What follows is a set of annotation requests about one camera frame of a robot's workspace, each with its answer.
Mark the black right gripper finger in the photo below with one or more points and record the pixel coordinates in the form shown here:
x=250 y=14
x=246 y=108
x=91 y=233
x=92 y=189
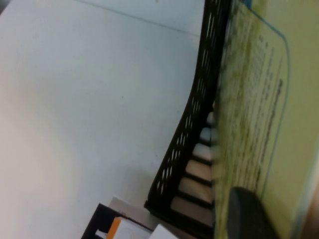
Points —
x=249 y=216

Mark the yellow mechanical devices book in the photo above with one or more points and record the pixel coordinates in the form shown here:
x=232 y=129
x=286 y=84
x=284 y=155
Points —
x=299 y=99

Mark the black plastic book stand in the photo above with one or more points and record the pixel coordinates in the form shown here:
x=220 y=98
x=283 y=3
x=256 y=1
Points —
x=197 y=99

